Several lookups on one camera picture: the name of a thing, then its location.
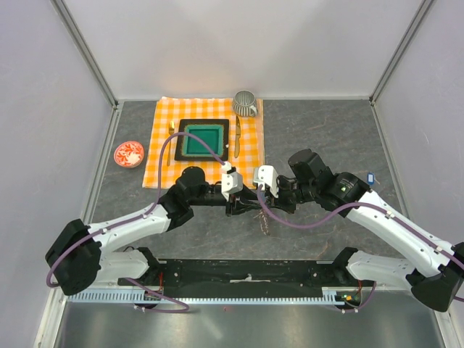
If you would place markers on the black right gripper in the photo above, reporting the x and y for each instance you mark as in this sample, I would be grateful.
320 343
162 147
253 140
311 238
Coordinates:
280 204

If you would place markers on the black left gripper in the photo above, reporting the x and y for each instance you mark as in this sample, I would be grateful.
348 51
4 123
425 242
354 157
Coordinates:
241 204

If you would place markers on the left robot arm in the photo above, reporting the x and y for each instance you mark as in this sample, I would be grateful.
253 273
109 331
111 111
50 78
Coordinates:
85 255

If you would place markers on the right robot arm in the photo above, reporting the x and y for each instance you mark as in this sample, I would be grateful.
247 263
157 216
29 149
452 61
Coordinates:
430 267

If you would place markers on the yellow checkered cloth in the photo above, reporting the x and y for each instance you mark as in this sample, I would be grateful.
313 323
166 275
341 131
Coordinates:
252 151

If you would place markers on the black teal square plate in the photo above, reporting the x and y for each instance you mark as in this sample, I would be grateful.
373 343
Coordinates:
202 140

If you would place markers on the gold knife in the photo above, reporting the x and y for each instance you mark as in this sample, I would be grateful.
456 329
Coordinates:
237 137

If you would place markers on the grey striped mug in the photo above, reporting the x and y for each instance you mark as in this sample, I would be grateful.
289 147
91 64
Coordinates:
244 104

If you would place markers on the blue key tag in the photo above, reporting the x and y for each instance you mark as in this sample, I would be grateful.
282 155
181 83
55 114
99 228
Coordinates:
372 179

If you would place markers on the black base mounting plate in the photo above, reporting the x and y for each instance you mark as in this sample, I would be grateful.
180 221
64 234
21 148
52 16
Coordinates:
179 277

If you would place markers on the gold fork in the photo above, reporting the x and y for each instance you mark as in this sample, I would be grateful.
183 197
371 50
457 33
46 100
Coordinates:
171 130

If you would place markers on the red white patterned bowl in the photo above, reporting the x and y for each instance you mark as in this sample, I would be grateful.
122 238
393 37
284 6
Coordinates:
129 154

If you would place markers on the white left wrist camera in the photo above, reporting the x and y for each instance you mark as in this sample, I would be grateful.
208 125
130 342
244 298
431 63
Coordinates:
231 181

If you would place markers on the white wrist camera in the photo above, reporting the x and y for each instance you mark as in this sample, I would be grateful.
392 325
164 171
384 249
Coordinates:
231 181
266 176

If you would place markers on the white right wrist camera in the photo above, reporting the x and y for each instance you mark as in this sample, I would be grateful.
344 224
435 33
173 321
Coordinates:
266 176

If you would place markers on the grey slotted cable duct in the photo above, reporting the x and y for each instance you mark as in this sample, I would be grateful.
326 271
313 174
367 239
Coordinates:
140 297

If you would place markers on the aluminium corner post right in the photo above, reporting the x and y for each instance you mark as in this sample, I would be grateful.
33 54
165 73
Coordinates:
407 38

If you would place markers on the aluminium corner post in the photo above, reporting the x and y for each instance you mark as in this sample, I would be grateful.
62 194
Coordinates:
407 38
75 33

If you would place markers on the aluminium corner post left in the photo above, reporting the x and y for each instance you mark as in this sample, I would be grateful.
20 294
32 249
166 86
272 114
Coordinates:
75 33

